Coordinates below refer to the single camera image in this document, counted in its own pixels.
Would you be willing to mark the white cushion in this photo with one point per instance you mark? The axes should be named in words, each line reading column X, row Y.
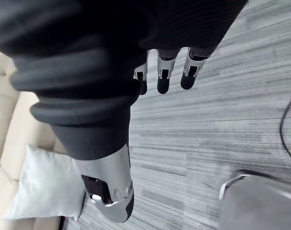
column 39, row 182

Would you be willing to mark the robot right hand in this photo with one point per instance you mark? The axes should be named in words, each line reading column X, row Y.
column 87, row 60

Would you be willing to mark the beige fabric sofa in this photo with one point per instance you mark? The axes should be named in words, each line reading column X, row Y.
column 6, row 107

